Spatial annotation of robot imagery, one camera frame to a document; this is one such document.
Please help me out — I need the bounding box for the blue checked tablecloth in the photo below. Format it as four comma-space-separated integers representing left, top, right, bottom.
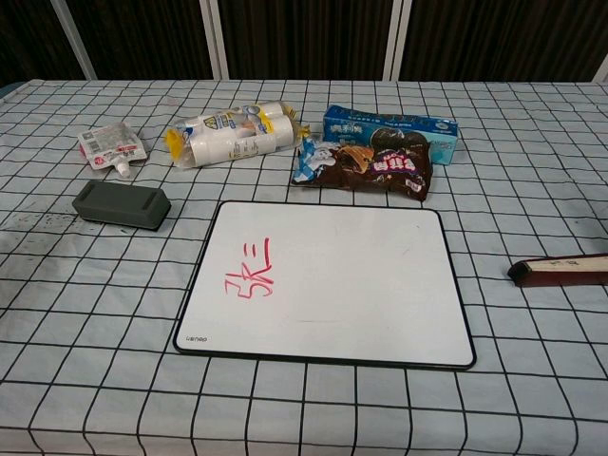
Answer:
0, 78, 608, 456

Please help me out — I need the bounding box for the white red spout pouch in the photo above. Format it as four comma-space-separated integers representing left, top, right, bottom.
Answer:
77, 121, 149, 181

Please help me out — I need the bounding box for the dark red folded fan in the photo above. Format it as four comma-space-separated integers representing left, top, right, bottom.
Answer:
506, 254, 608, 289

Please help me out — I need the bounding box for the white board with black frame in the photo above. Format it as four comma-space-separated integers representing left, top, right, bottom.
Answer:
172, 199, 478, 370

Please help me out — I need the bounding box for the brown snack bag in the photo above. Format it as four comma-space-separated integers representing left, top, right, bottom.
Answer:
291, 137, 434, 201

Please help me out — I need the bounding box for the grey whiteboard eraser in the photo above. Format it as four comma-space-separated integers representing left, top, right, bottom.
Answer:
71, 180, 173, 233

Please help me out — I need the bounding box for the black folding partition screen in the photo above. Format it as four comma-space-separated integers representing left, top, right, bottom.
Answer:
0, 0, 608, 83

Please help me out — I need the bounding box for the blue cookie box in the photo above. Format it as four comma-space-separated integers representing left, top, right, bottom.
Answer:
322, 104, 460, 166

